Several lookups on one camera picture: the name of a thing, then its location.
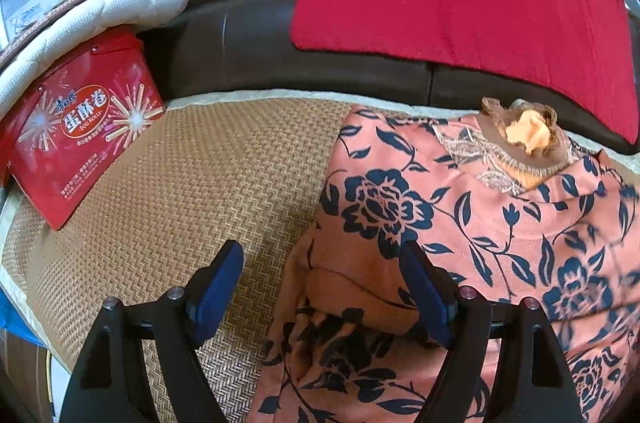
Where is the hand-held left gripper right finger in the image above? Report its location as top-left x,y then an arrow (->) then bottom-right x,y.
400,241 -> 583,423

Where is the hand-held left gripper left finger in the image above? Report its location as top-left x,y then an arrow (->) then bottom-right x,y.
59,239 -> 245,423

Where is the pink floral garment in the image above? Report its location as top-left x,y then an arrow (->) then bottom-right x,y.
249,98 -> 640,423

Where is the woven rattan mat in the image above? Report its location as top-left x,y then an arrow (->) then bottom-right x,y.
0,89 -> 358,423

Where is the blue plastic bag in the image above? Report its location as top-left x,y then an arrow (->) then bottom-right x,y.
0,288 -> 46,346

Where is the red snack tin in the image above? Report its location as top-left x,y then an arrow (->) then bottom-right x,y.
4,28 -> 167,231

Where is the white quilted cushion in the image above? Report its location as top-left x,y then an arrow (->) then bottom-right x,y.
0,0 -> 190,116

